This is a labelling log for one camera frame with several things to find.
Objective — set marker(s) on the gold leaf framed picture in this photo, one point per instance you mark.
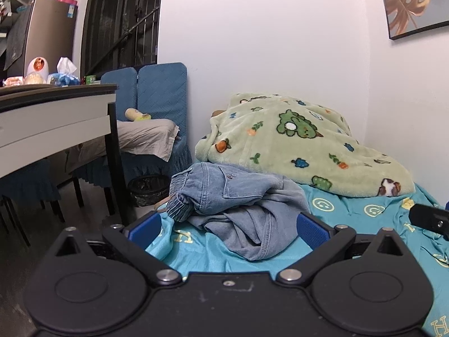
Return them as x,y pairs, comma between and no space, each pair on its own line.
408,17

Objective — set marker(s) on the blue quilted chair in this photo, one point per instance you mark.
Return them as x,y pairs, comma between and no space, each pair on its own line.
161,91

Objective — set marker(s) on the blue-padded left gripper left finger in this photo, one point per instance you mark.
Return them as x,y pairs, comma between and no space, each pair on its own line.
131,242

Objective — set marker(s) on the dark window grille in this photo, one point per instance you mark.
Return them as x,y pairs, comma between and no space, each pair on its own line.
119,34

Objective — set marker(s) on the green cartoon fleece blanket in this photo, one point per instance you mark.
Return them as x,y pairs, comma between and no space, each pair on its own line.
309,143

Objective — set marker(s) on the teal patterned bed sheet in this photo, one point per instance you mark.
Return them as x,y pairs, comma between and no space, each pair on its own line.
187,249

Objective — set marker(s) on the grey cloth on chair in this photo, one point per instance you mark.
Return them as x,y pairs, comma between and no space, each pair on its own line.
146,137

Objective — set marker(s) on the blue denim jeans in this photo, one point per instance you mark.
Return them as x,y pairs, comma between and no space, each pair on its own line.
253,214

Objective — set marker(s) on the white black-legged table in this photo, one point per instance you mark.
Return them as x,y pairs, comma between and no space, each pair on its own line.
40,120

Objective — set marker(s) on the white round jar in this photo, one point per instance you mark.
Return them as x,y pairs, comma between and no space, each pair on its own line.
37,72

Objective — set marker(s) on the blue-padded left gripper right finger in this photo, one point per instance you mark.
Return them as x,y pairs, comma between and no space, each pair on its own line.
328,245

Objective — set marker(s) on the brown refrigerator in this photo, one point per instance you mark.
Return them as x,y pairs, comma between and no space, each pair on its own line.
44,30

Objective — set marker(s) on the cream bottle on chair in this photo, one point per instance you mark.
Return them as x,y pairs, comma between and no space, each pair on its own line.
135,115

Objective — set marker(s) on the black mesh waste bin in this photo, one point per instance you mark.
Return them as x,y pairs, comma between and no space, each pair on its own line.
149,189

